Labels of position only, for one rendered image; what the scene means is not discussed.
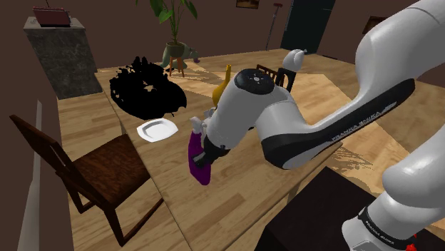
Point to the red flat box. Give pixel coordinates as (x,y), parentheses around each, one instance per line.
(52,16)

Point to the dark robot stand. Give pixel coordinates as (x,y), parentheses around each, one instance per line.
(313,212)

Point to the small wooden stool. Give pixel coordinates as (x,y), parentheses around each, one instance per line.
(177,64)

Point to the dark framed wall picture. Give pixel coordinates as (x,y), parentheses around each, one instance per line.
(247,3)

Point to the yellow long-necked vase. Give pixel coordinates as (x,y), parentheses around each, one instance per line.
(219,93)

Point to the grey stone cabinet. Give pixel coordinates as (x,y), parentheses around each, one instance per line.
(64,59)

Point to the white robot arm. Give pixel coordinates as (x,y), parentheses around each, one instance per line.
(243,114)

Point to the potted green plant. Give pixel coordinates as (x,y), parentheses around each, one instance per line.
(174,31)

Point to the dark door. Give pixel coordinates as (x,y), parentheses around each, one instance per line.
(307,26)

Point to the black bushy wreath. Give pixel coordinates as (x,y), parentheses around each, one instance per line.
(146,100)

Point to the white square plate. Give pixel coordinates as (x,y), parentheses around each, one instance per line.
(157,130)

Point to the red-headed broom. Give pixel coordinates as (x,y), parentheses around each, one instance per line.
(272,27)

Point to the purple spray bottle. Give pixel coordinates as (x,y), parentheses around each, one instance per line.
(202,175)

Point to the dark slatted chair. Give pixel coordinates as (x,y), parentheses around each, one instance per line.
(285,78)

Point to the grey-green animal figure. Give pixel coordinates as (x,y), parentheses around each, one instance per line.
(190,52)

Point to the brown wall picture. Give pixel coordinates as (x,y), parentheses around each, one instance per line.
(372,24)

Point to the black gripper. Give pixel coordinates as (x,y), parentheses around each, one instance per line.
(212,150)

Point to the brown wooden chair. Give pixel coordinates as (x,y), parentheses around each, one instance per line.
(107,167)

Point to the light wooden table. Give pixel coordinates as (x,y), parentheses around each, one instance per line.
(229,205)

